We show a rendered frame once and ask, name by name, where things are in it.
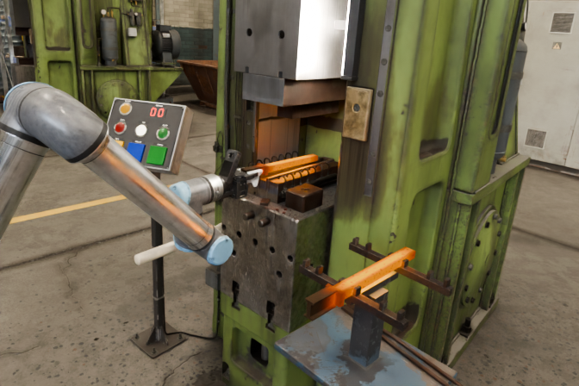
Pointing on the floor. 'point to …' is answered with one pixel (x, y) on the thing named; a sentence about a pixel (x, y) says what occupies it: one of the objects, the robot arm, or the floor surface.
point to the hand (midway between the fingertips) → (258, 168)
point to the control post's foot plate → (147, 344)
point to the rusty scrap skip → (202, 79)
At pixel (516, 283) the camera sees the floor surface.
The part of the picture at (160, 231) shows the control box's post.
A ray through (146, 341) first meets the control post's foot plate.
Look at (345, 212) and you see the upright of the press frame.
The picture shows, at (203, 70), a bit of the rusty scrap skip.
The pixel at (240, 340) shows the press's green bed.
